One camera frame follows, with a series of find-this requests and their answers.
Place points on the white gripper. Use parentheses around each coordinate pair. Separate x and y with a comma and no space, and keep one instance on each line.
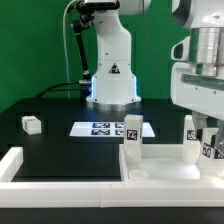
(202,95)

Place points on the white square tabletop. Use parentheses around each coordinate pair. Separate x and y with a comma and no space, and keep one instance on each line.
(166,162)

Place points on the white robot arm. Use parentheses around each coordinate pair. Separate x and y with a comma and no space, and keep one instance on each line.
(113,84)

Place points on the white fiducial tag sheet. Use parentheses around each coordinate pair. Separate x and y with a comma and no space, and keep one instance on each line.
(97,129)

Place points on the white U-shaped obstacle fence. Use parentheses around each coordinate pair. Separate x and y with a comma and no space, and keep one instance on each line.
(124,193)

